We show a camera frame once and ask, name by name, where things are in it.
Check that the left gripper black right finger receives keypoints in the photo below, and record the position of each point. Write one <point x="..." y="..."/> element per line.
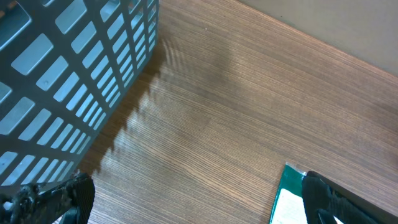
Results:
<point x="325" y="201"/>

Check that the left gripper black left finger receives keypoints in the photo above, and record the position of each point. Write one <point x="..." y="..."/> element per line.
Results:
<point x="69" y="202"/>

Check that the green snack packet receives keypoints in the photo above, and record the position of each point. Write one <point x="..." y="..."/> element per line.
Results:
<point x="288" y="207"/>

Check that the grey plastic mesh basket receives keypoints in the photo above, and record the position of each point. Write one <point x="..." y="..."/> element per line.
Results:
<point x="65" y="67"/>

